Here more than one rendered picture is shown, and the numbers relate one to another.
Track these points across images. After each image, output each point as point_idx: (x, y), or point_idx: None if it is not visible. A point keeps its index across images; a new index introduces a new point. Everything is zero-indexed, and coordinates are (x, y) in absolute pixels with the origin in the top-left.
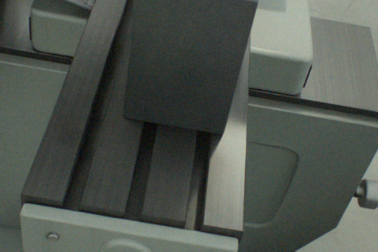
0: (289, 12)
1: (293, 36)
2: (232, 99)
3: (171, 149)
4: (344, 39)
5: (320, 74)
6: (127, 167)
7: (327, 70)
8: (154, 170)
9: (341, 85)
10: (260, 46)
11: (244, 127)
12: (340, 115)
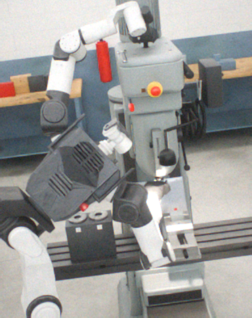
0: (171, 282)
1: (155, 285)
2: (69, 251)
3: (63, 255)
4: (195, 316)
5: (164, 311)
6: (57, 251)
7: (168, 313)
8: (57, 255)
9: (160, 317)
10: (144, 279)
11: (75, 263)
12: None
